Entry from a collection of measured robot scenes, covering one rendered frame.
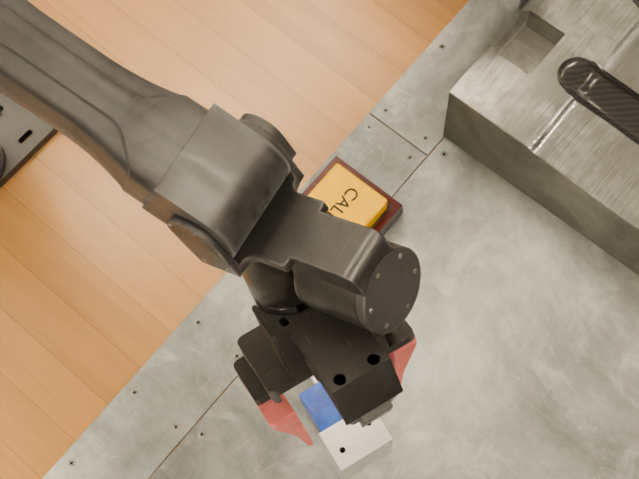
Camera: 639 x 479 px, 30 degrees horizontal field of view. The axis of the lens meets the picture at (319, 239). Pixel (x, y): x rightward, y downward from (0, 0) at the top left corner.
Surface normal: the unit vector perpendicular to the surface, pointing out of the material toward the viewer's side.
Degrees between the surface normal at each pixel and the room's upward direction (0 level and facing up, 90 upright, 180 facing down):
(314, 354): 30
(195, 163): 21
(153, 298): 0
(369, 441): 0
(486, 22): 0
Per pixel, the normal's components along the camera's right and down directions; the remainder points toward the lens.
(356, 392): 0.43, 0.52
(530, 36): -0.04, -0.34
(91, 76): 0.27, -0.15
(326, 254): -0.42, -0.52
